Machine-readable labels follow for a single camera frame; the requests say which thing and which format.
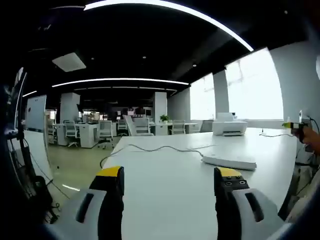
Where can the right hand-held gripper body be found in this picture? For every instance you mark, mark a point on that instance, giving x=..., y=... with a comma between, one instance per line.
x=301, y=133

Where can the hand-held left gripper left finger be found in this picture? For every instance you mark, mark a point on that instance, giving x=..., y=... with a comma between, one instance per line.
x=87, y=215

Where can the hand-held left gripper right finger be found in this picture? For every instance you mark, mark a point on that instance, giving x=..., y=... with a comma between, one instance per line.
x=240, y=215

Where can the white power strip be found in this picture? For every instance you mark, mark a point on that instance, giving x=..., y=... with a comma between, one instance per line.
x=230, y=163

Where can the ceiling light strip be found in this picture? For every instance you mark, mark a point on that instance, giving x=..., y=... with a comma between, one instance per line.
x=200, y=13
x=120, y=80

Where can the white printer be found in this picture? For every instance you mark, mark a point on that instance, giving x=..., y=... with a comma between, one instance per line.
x=228, y=126

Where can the person's beige clothing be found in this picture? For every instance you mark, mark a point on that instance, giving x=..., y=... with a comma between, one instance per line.
x=307, y=197

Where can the white table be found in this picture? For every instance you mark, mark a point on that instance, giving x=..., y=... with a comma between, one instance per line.
x=175, y=195

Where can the black tripod stand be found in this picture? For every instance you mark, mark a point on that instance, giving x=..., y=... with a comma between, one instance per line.
x=26, y=155

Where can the row of office chairs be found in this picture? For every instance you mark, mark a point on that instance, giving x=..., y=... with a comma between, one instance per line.
x=105, y=130

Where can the whiteboard on stand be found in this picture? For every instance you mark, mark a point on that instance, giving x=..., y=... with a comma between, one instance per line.
x=36, y=112

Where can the green potted plant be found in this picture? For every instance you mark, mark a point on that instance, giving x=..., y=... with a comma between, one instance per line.
x=164, y=118

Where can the monitor on stand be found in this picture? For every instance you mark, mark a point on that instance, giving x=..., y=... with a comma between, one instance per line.
x=20, y=100

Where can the white ceiling panel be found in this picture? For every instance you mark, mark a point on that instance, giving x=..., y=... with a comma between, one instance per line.
x=69, y=62

